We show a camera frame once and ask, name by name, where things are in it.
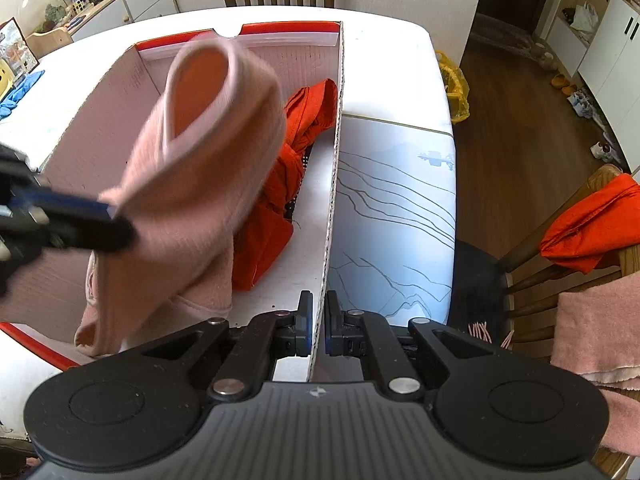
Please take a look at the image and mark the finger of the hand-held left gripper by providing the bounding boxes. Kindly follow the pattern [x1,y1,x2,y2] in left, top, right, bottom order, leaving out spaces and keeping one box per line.
[35,212,137,253]
[7,180,113,223]

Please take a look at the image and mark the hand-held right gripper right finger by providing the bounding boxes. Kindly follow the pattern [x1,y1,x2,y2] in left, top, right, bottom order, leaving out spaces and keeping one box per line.
[324,291,501,403]

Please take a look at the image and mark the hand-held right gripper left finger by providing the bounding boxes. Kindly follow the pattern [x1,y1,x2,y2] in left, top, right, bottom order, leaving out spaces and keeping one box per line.
[135,290,315,403]

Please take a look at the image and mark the red cardboard box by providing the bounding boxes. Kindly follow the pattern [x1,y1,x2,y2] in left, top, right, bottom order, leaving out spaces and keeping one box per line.
[0,21,347,386]

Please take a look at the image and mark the red cloth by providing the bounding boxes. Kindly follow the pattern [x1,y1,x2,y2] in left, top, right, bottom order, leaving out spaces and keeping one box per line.
[539,174,640,275]
[232,79,340,292]

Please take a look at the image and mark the pink knitted cloth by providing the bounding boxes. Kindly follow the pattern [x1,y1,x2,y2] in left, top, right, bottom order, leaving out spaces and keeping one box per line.
[74,40,287,358]

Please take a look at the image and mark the black dotted glove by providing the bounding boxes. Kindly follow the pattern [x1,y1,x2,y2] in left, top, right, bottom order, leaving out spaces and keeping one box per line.
[282,146,313,221]

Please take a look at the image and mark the blue rubber gloves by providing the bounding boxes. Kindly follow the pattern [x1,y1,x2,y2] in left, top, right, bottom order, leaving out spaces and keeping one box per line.
[0,71,46,120]

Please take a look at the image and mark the wooden desk stand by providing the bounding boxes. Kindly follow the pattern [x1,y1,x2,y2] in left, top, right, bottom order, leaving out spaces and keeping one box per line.
[26,27,73,58]

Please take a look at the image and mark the red framed card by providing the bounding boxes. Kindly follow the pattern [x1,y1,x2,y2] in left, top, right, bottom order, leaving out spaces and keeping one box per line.
[0,16,40,78]

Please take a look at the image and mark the black tasselled cushion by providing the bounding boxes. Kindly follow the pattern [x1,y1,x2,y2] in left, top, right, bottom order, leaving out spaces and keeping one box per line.
[447,240,516,351]

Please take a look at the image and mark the pink cloth on chair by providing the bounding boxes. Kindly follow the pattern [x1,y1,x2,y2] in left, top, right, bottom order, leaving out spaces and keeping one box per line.
[550,276,640,456]

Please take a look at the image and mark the yellow plastic bag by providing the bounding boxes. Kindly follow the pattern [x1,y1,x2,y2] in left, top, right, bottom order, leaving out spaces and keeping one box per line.
[434,50,471,122]

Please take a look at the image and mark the red cloth on chair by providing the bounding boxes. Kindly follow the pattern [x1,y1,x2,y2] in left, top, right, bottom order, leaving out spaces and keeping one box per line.
[539,174,640,275]

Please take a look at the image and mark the grey shoes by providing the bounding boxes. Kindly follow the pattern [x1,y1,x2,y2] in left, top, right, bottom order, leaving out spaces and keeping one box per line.
[590,141,621,163]

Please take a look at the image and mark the white shoes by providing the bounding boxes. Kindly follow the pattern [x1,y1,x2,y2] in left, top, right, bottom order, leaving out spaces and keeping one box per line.
[567,91,596,118]

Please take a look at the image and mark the yellow slippers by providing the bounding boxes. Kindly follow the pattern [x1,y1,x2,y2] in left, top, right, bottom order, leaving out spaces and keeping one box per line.
[550,74,578,96]

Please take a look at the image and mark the door mat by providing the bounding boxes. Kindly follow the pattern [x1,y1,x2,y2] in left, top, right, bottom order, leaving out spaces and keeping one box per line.
[470,12,538,61]

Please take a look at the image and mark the brown shoes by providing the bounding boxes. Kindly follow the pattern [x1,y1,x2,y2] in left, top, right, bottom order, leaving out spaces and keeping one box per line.
[530,42,558,71]

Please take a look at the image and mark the white shoe bench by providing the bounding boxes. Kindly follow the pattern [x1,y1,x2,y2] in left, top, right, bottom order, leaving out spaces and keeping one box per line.
[545,12,588,63]

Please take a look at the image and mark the white floor cabinets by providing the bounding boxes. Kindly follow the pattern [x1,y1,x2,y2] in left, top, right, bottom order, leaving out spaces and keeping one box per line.
[577,0,640,171]

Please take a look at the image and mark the white bag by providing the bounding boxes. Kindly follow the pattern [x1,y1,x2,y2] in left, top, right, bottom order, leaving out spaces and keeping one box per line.
[570,2,600,33]

